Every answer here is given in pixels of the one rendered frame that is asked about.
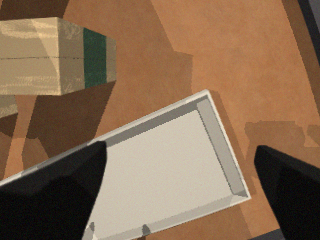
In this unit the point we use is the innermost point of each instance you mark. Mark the white shallow tray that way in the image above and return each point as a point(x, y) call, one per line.
point(164, 169)

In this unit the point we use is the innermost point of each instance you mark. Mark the tan and green rectangular block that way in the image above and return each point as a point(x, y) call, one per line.
point(8, 105)
point(33, 57)

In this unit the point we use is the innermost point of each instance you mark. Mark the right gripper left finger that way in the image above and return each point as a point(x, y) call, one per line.
point(56, 201)

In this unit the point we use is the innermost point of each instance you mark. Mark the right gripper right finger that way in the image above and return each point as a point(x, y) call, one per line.
point(292, 188)

